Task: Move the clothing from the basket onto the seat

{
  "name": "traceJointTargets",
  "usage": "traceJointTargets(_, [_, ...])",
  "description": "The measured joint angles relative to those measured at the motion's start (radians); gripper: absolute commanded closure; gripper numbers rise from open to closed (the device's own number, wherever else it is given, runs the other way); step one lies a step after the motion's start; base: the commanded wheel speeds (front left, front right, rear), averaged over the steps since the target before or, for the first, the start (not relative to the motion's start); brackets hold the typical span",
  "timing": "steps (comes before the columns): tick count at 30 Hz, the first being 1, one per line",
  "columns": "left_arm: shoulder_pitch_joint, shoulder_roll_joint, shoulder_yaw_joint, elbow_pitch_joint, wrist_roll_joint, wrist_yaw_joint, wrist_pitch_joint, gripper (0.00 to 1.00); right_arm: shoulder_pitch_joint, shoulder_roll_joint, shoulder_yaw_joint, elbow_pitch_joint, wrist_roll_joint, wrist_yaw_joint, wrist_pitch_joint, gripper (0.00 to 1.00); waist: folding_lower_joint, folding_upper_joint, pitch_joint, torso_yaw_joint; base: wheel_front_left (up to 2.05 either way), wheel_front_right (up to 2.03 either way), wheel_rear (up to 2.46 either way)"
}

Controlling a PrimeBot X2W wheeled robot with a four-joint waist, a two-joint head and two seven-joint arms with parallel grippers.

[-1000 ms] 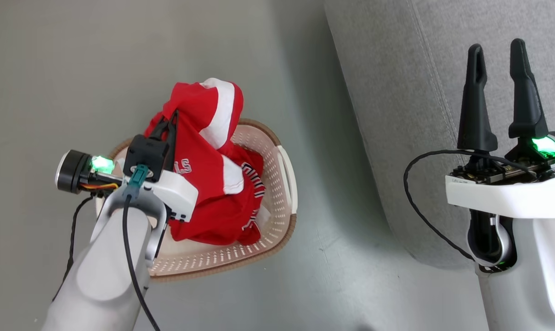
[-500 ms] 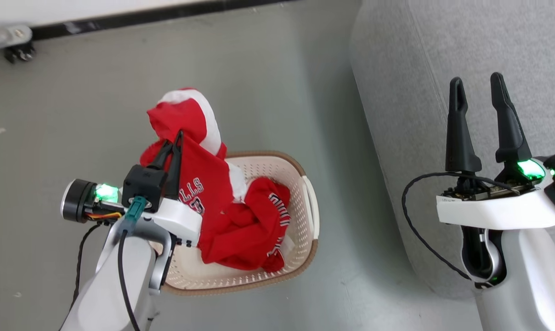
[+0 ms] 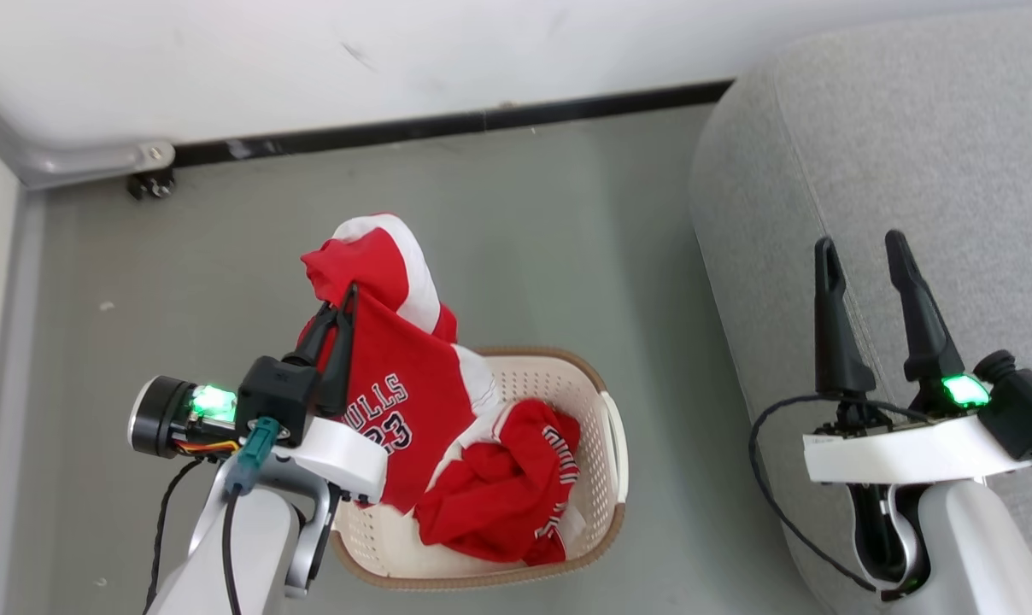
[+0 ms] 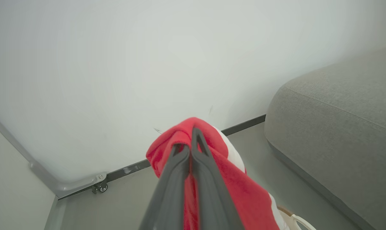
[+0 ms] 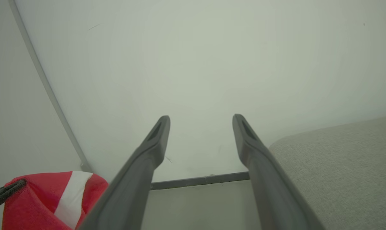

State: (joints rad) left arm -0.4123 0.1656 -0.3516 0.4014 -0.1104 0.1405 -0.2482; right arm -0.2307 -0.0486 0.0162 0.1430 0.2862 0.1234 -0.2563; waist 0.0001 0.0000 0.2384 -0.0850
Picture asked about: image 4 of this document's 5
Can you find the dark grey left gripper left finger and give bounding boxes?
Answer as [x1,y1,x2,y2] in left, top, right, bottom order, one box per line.
[139,144,191,230]

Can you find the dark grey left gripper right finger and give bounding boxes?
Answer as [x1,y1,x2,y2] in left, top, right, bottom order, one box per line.
[191,127,245,230]

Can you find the red and white garment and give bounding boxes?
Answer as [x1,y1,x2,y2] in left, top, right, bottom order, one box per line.
[146,117,285,230]

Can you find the white laundry basket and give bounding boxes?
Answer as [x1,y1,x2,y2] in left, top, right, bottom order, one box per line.
[277,206,317,230]

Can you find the small black caster wheel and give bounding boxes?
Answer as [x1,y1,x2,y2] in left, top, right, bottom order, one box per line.
[91,182,109,194]

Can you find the grey fabric sofa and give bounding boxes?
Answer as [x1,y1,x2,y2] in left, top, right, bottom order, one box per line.
[264,44,386,230]

